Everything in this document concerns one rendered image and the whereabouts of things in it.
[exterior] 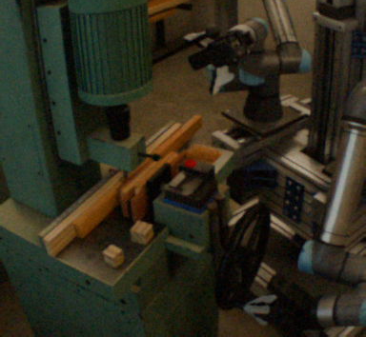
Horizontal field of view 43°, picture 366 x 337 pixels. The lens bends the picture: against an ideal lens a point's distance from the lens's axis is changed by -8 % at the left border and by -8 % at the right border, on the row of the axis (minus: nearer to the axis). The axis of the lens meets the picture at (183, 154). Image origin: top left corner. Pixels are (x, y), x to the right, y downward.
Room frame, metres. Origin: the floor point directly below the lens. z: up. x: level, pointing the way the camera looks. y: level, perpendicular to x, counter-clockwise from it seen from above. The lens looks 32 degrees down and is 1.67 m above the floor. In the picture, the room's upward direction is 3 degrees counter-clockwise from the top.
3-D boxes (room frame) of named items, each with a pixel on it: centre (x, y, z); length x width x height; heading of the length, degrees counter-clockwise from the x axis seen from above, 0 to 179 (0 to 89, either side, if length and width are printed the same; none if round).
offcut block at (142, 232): (0.86, 0.10, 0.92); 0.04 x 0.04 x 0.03; 62
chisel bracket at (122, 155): (1.06, 0.17, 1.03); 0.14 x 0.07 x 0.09; 58
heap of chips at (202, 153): (1.22, -0.06, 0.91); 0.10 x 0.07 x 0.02; 58
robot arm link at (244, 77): (1.32, -0.23, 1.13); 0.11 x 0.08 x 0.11; 98
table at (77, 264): (0.99, 0.06, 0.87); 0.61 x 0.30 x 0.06; 148
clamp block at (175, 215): (0.95, -0.02, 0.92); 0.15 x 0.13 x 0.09; 148
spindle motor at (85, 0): (1.05, 0.15, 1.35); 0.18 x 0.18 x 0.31
